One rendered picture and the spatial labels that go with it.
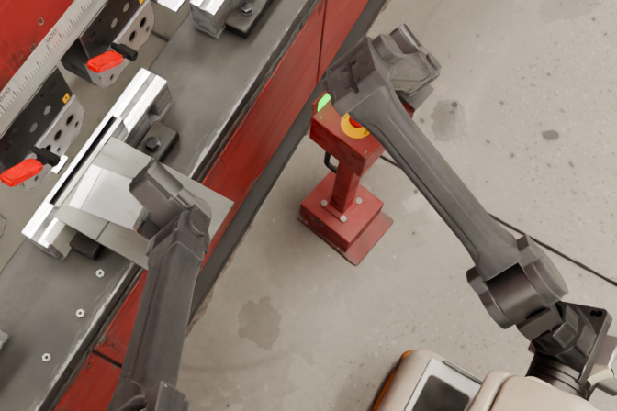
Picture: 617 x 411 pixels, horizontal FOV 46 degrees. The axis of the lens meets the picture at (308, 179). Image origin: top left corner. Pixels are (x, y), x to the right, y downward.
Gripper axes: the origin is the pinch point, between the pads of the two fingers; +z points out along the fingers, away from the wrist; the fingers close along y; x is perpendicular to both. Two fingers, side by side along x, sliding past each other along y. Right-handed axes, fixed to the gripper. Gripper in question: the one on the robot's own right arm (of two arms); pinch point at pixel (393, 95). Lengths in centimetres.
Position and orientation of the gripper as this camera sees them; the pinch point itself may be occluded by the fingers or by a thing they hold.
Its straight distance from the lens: 162.8
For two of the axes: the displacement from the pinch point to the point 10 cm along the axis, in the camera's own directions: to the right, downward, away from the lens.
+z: -2.3, 1.8, 9.6
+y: -7.3, -6.9, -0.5
